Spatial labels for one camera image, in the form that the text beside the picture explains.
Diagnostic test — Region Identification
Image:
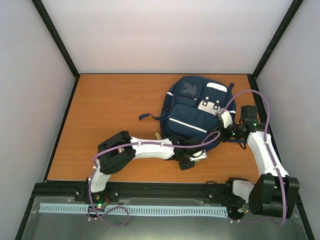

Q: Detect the navy blue student backpack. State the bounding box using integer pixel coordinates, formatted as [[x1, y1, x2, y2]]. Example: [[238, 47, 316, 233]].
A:
[[152, 75, 236, 140]]

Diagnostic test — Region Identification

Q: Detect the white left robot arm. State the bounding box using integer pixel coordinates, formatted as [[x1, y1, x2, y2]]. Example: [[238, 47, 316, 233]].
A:
[[86, 131, 208, 202]]

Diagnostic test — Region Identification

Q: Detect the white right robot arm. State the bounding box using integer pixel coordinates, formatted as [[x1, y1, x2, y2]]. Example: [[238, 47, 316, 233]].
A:
[[216, 105, 300, 219]]

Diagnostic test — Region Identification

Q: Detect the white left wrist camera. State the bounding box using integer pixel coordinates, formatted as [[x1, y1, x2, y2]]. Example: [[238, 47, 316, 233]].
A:
[[190, 149, 208, 162]]

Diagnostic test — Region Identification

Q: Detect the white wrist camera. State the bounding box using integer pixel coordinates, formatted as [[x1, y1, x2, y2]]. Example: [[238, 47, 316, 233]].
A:
[[215, 108, 233, 129], [190, 149, 208, 162]]

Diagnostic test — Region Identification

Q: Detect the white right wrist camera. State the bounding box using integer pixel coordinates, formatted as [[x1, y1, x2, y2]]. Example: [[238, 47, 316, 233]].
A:
[[215, 108, 233, 129]]

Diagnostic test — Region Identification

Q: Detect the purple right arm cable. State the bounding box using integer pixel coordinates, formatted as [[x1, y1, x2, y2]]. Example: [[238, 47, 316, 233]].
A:
[[219, 89, 288, 226]]

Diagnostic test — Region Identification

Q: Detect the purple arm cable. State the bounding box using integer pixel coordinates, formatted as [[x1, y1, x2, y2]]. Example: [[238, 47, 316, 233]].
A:
[[219, 89, 288, 226], [88, 130, 221, 227]]

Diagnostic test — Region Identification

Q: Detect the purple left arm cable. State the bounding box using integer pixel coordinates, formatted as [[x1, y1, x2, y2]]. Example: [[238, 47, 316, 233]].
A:
[[88, 130, 221, 227]]

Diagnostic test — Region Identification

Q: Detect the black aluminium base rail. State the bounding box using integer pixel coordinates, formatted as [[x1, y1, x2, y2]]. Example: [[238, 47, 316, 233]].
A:
[[31, 181, 245, 206]]

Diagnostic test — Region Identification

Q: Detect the light blue slotted cable duct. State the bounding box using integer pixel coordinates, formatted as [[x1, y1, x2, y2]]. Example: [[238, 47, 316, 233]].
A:
[[38, 203, 228, 218]]

